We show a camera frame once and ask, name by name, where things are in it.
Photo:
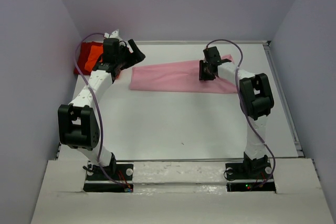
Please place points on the dark red folded t shirt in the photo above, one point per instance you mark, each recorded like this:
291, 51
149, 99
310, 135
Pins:
83, 55

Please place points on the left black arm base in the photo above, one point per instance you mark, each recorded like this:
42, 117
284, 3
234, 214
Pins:
121, 181

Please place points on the aluminium table edge rail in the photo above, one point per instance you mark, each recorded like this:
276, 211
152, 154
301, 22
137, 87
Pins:
267, 49

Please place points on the pink t shirt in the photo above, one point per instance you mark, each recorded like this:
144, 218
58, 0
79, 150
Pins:
176, 77

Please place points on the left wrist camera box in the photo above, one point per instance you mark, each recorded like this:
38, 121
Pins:
114, 34

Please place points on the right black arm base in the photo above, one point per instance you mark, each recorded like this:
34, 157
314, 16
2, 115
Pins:
239, 180

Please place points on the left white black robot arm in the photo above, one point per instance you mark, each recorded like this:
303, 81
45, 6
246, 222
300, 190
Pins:
80, 122

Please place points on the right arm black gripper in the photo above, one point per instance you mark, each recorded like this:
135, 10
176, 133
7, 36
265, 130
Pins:
202, 76

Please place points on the orange folded t shirt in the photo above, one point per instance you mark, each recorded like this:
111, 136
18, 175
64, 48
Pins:
94, 54

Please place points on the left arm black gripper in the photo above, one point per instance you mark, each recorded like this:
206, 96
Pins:
136, 55

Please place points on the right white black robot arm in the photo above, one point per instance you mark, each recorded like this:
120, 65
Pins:
256, 101

